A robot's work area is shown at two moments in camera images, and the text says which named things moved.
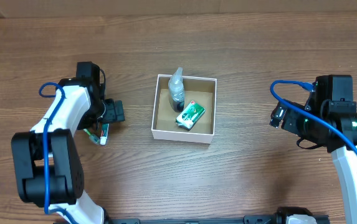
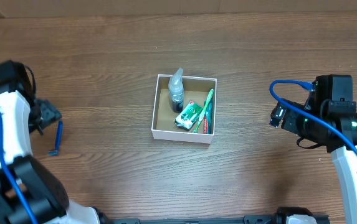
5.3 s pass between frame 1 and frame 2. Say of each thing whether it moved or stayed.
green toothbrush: moved
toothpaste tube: moved
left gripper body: moved
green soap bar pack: stayed
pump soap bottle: stayed
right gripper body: stayed
